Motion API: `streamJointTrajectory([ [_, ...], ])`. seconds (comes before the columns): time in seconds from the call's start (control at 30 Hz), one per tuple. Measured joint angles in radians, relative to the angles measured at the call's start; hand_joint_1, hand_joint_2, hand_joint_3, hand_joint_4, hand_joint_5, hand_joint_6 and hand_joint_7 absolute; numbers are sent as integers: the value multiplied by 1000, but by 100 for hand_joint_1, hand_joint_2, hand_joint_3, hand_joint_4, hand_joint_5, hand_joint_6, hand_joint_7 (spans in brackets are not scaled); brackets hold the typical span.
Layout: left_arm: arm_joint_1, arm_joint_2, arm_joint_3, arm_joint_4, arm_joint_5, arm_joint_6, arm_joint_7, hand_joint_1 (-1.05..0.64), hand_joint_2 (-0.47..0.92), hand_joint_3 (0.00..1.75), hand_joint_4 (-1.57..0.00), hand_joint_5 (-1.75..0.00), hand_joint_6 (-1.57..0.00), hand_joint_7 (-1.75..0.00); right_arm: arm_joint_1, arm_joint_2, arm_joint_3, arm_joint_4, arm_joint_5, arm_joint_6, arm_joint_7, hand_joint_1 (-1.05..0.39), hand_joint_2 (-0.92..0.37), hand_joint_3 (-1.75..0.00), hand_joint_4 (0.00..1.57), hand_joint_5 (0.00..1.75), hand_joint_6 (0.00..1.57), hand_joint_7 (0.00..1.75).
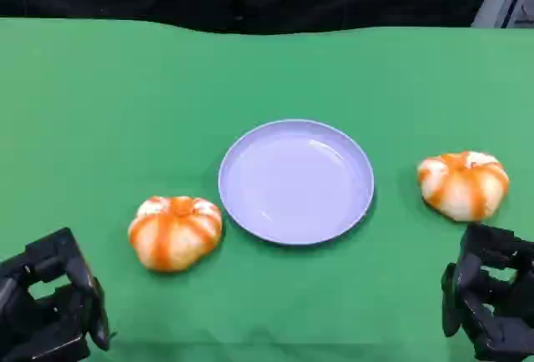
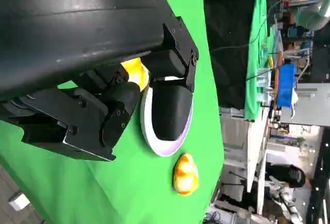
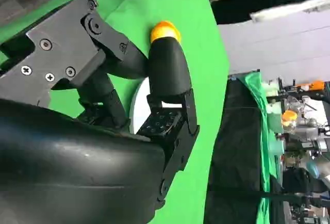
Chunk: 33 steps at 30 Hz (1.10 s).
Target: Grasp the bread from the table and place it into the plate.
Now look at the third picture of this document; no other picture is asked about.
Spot orange workshop machine part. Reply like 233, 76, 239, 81
296, 80, 326, 92

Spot lilac plate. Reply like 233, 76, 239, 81
128, 76, 185, 135

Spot orange and white bread roll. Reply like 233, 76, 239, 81
150, 20, 182, 45

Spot green cloth on workshop desk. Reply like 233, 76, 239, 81
243, 71, 284, 224

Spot green table cloth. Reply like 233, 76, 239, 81
0, 0, 229, 224

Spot black hanging cloth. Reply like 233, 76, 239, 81
205, 73, 264, 224

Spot white beam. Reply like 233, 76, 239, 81
250, 0, 330, 24

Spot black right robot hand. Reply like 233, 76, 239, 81
0, 0, 201, 224

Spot orange-lidded clear jar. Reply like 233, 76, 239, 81
281, 110, 299, 135

